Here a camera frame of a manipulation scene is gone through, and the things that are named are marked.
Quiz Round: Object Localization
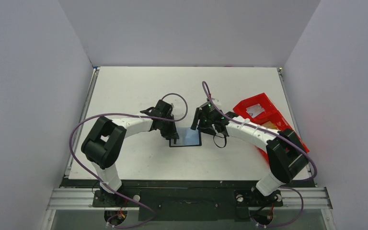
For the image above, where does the aluminium frame rail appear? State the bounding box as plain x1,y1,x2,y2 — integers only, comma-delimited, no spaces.
46,187,333,211

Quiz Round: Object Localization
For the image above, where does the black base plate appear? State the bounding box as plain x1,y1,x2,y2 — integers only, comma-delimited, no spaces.
48,180,325,226

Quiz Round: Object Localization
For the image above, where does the red plastic bin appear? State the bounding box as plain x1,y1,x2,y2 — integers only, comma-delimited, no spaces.
233,92,311,160

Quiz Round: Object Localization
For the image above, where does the silver card in bin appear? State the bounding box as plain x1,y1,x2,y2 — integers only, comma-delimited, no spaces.
246,103,265,118

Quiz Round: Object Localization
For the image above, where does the black leather card holder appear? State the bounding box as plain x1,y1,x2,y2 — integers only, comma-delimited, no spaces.
169,127,202,148

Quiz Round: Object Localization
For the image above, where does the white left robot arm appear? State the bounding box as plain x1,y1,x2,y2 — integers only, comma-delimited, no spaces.
81,100,179,206

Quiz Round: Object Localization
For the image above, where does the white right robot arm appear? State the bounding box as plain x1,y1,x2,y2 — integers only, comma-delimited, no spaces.
191,102,309,205

